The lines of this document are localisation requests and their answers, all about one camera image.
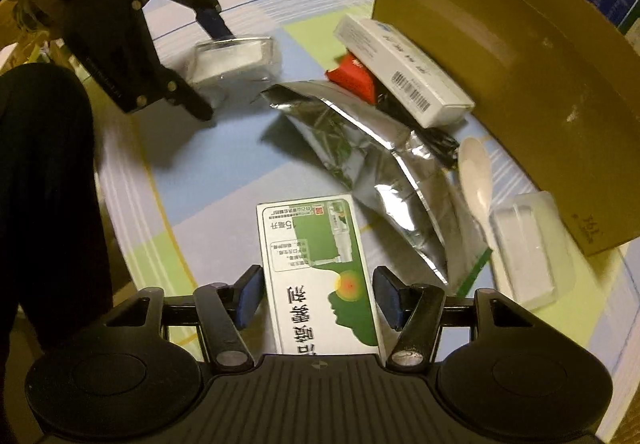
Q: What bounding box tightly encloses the clear plastic container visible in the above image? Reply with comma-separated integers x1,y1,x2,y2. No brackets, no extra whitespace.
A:
186,36,282,88

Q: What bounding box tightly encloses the green white medicine box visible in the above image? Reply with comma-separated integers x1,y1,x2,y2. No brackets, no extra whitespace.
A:
256,195,385,357

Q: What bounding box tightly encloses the small clear plastic box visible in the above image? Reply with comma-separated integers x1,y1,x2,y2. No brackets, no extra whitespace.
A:
490,191,575,311

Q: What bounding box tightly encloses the silver foil pouch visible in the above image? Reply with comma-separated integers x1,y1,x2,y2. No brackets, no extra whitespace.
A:
262,81,489,297

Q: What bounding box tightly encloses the white plastic spoon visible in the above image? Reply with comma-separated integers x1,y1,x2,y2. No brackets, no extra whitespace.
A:
458,137,492,239

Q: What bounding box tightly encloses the red candy packet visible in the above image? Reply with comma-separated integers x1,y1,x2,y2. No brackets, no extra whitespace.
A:
326,52,378,106

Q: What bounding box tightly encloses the white long medicine box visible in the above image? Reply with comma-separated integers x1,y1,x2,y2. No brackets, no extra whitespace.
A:
334,14,475,129

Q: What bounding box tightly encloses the checkered tablecloth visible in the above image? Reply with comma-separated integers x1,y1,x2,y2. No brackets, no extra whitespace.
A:
94,0,639,443

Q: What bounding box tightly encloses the brown cardboard box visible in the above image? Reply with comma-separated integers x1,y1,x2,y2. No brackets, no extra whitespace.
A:
373,0,639,255

